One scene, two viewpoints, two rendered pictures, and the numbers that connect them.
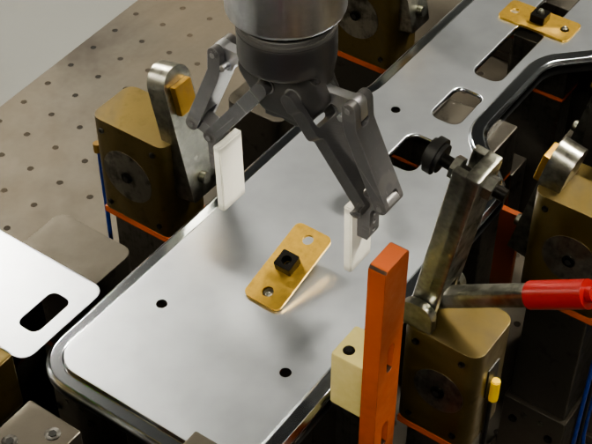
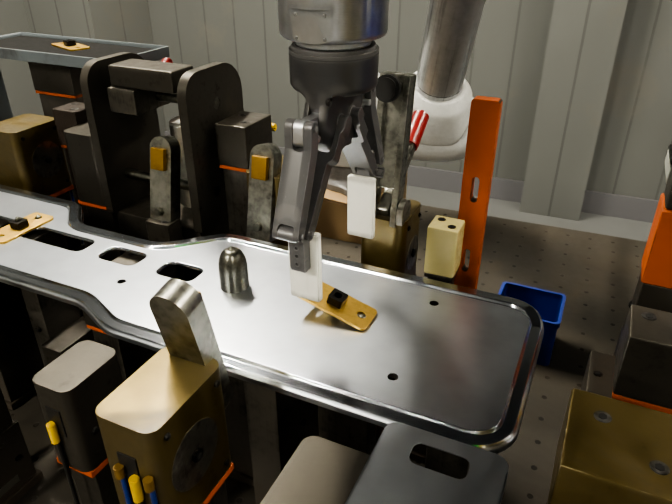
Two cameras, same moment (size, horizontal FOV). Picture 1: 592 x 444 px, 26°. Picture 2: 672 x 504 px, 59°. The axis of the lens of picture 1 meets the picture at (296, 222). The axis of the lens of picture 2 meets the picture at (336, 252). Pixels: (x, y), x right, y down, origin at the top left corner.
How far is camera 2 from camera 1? 1.10 m
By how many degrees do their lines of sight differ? 77
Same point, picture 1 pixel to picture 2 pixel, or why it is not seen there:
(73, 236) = (294, 491)
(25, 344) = (488, 464)
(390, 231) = (274, 273)
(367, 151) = (374, 119)
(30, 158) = not seen: outside the picture
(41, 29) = not seen: outside the picture
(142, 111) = (150, 390)
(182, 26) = not seen: outside the picture
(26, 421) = (652, 332)
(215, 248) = (313, 355)
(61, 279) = (388, 457)
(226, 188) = (317, 277)
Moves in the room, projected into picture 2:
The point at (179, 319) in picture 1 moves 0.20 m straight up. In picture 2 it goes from (406, 362) to (421, 159)
